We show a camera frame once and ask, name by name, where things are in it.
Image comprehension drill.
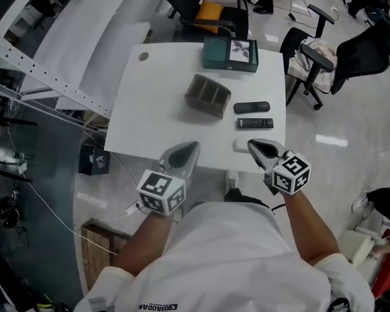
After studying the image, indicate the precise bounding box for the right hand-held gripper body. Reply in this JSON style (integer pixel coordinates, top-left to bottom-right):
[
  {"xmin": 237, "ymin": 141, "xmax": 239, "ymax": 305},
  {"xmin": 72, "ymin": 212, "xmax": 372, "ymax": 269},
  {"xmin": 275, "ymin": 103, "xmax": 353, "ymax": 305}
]
[{"xmin": 263, "ymin": 152, "xmax": 312, "ymax": 196}]

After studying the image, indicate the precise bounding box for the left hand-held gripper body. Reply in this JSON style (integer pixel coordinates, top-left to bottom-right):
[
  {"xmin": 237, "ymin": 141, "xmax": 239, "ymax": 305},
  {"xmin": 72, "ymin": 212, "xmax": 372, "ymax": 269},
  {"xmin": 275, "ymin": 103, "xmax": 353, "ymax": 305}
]
[{"xmin": 136, "ymin": 162, "xmax": 193, "ymax": 216}]

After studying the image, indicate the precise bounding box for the small white remote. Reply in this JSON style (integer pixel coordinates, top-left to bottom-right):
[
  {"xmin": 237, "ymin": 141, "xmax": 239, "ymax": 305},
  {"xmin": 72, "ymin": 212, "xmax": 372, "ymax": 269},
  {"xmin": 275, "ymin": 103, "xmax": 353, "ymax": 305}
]
[{"xmin": 233, "ymin": 137, "xmax": 252, "ymax": 153}]

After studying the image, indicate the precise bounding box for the black buttoned remote control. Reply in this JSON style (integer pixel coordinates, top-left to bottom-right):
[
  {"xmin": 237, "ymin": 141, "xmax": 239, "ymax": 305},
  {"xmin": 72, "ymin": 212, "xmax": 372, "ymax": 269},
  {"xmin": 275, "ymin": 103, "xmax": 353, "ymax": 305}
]
[{"xmin": 236, "ymin": 117, "xmax": 276, "ymax": 131}]

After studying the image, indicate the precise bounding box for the black rounded remote control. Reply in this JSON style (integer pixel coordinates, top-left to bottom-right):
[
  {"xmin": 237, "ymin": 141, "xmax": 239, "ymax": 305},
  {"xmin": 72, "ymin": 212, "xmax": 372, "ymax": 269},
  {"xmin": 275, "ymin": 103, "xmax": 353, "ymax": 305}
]
[{"xmin": 233, "ymin": 101, "xmax": 271, "ymax": 114}]

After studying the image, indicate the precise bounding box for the brown compartment organizer box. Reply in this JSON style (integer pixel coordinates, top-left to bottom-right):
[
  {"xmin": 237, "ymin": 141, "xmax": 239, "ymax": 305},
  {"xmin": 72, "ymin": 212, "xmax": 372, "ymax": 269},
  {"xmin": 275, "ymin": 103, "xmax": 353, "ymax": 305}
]
[{"xmin": 184, "ymin": 73, "xmax": 232, "ymax": 120}]

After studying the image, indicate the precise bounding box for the person's right forearm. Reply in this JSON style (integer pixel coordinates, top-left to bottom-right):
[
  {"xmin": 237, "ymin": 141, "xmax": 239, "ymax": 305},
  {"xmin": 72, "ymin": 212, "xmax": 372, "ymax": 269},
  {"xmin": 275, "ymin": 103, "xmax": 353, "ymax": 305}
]
[{"xmin": 281, "ymin": 190, "xmax": 341, "ymax": 266}]

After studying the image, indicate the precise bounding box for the person's left forearm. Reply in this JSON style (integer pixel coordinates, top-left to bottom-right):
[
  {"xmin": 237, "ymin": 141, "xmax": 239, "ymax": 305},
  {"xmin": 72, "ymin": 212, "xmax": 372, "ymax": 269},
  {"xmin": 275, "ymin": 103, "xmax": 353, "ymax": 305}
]
[{"xmin": 112, "ymin": 211, "xmax": 175, "ymax": 278}]

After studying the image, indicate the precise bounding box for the black cardboard box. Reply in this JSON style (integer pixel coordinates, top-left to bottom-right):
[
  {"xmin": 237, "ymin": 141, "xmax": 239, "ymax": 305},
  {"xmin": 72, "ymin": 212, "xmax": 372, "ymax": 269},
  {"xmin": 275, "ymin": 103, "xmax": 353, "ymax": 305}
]
[{"xmin": 78, "ymin": 144, "xmax": 111, "ymax": 177}]

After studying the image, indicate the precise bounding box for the dark green picture box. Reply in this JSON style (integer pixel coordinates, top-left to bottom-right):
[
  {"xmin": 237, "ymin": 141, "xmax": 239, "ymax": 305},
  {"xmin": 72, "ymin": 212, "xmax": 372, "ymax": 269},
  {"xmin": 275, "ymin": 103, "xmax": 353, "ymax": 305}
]
[{"xmin": 201, "ymin": 36, "xmax": 259, "ymax": 73}]

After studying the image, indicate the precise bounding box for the person's right shoe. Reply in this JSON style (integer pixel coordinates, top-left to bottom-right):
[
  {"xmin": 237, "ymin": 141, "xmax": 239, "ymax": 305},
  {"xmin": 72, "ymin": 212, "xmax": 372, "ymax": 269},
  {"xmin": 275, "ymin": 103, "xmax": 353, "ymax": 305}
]
[{"xmin": 224, "ymin": 170, "xmax": 241, "ymax": 192}]

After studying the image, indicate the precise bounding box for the person's right leg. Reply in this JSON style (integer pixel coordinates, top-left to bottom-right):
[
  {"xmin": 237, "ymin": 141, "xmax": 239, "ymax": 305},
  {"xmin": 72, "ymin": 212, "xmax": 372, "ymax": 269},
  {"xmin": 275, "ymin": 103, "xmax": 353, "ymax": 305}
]
[{"xmin": 223, "ymin": 187, "xmax": 269, "ymax": 207}]

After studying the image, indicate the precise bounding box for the white table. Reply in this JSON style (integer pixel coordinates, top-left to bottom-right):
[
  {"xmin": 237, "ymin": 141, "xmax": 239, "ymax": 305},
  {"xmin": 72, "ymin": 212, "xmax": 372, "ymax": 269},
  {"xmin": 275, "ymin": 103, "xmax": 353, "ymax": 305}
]
[{"xmin": 103, "ymin": 42, "xmax": 287, "ymax": 175}]

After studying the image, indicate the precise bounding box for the person's white shirt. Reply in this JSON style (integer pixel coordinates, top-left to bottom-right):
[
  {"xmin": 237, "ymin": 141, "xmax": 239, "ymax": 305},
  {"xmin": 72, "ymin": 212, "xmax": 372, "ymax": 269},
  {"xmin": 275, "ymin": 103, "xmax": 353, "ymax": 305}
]
[{"xmin": 73, "ymin": 201, "xmax": 376, "ymax": 312}]

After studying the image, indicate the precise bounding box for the wooden pallet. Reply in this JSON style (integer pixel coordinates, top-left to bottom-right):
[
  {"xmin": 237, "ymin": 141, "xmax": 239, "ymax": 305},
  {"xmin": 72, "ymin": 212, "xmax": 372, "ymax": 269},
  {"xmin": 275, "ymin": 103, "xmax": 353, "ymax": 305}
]
[{"xmin": 81, "ymin": 222, "xmax": 131, "ymax": 292}]

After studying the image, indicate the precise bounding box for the cream plastic container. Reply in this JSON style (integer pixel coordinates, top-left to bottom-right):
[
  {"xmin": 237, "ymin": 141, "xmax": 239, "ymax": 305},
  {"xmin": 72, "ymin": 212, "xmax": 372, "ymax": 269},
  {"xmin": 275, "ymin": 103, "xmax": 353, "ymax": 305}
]
[{"xmin": 339, "ymin": 229, "xmax": 375, "ymax": 267}]

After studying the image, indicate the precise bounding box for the beige cloth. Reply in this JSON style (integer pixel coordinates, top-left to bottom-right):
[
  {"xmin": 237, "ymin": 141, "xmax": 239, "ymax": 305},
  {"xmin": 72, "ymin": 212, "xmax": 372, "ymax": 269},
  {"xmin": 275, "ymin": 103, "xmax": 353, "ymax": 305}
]
[{"xmin": 288, "ymin": 37, "xmax": 339, "ymax": 94}]

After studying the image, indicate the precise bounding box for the black swivel office chair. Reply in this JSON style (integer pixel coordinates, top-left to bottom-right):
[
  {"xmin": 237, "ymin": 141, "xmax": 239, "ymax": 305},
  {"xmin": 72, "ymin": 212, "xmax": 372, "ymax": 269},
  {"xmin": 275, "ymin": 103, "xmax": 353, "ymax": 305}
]
[{"xmin": 279, "ymin": 3, "xmax": 390, "ymax": 111}]

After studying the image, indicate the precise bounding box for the orange cushion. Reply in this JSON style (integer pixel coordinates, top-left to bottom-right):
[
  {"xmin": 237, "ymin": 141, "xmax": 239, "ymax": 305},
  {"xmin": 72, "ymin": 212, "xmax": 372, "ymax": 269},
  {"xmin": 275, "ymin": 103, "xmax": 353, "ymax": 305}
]
[{"xmin": 194, "ymin": 1, "xmax": 224, "ymax": 34}]

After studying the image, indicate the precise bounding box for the white metal shelving rack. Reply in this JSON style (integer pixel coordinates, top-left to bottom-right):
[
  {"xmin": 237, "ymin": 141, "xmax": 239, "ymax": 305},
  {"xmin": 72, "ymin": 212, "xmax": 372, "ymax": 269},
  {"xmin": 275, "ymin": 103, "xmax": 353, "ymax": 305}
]
[{"xmin": 0, "ymin": 0, "xmax": 152, "ymax": 123}]

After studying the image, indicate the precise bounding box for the white power cable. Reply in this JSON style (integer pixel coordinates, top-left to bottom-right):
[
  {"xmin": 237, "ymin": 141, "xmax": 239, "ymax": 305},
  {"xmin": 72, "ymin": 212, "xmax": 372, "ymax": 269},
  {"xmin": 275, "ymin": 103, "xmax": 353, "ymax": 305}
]
[{"xmin": 25, "ymin": 180, "xmax": 118, "ymax": 257}]

